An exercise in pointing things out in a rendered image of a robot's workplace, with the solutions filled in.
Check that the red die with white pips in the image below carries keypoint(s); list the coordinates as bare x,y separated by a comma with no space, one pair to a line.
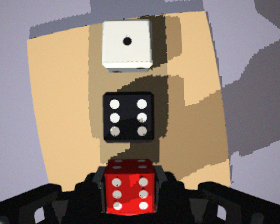
130,186

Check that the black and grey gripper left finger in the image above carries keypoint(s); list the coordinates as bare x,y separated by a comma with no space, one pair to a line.
83,207

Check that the tan flat mat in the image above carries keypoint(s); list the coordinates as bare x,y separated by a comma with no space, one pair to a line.
68,80

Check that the black die with white pips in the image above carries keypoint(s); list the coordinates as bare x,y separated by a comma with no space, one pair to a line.
128,117

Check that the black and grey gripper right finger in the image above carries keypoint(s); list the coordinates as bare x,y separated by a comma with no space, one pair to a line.
176,205

